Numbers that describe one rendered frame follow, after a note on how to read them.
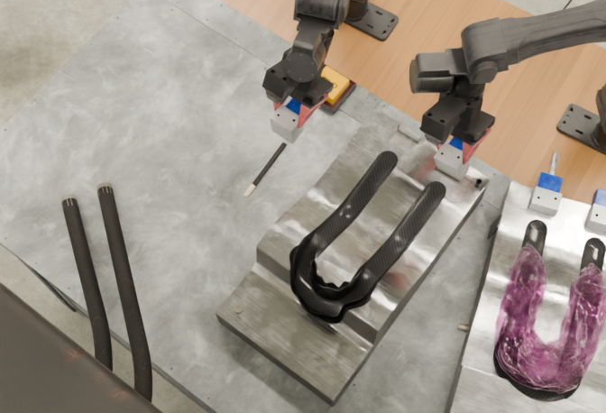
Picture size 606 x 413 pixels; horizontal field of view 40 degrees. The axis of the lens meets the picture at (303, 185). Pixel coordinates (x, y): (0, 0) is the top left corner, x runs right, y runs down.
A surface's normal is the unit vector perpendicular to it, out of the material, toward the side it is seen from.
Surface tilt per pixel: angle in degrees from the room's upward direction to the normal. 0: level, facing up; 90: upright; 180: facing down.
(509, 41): 14
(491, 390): 0
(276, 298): 0
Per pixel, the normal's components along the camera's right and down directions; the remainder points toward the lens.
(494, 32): -0.27, -0.38
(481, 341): -0.07, -0.28
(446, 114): 0.04, -0.73
